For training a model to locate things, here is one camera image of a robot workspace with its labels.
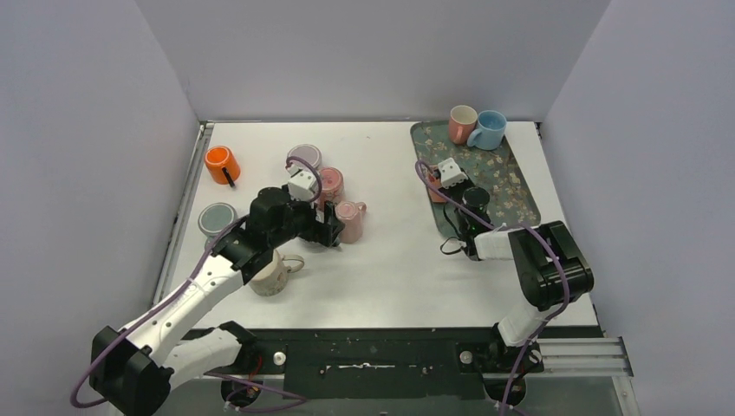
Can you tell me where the terracotta pink mug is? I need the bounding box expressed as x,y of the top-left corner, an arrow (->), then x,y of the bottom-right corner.
425,166 -> 446,204

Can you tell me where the pink ghost pattern mug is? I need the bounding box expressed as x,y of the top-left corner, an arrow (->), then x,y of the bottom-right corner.
318,167 -> 344,207

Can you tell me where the light pink faceted mug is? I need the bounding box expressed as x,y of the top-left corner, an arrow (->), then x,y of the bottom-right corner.
335,201 -> 367,244

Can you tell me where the light blue mug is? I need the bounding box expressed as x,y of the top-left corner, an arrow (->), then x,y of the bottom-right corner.
466,110 -> 507,151

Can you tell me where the salmon pink mug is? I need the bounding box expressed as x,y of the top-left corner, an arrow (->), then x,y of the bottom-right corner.
448,105 -> 478,145

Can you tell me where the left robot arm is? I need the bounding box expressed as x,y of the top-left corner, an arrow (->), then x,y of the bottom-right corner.
83,187 -> 345,415

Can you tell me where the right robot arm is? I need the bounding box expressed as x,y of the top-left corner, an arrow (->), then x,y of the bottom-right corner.
439,179 -> 595,347

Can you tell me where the sage green mug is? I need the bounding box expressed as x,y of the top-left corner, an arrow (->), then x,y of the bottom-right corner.
198,202 -> 237,237

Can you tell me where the cream speckled mug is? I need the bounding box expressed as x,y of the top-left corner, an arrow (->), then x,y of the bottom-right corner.
247,250 -> 305,297

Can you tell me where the mauve ribbed mug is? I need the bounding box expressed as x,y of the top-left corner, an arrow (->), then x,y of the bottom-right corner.
287,144 -> 322,170

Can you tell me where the teal floral tray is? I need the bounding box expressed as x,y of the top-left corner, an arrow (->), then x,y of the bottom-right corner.
410,121 -> 541,225

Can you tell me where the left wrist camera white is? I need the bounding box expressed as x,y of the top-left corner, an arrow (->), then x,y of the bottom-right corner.
286,165 -> 318,202

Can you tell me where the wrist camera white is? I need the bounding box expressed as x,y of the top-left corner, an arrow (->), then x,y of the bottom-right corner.
286,165 -> 318,202
437,158 -> 468,188

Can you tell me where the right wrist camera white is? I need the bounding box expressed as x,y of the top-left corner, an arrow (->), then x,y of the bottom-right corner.
437,158 -> 468,188

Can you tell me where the orange mug black handle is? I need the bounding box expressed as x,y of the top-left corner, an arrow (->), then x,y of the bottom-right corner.
205,146 -> 241,187

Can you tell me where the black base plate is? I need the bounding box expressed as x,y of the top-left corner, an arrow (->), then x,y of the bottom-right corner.
140,326 -> 604,401

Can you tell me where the aluminium rail frame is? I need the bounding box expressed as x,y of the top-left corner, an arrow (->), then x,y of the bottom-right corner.
162,121 -> 632,415

